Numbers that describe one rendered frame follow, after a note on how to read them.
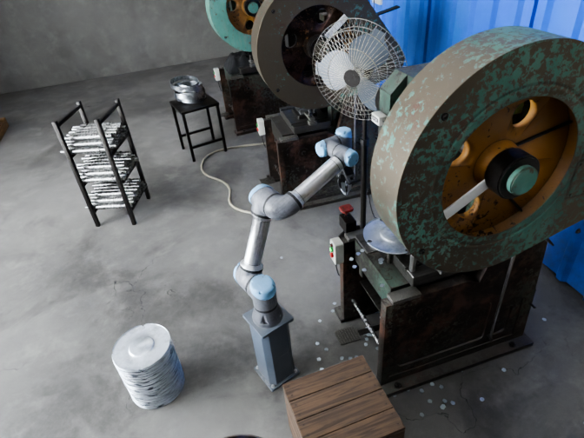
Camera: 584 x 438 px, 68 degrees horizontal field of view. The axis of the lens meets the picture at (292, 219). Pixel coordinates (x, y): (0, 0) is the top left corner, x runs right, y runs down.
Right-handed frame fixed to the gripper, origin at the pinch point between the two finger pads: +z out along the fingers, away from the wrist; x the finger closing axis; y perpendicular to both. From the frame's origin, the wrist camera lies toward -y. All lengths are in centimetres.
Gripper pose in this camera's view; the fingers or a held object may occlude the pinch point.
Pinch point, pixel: (346, 193)
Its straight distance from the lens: 228.7
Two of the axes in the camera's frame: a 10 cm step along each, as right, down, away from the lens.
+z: 0.8, 8.1, 5.8
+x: -9.5, 2.4, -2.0
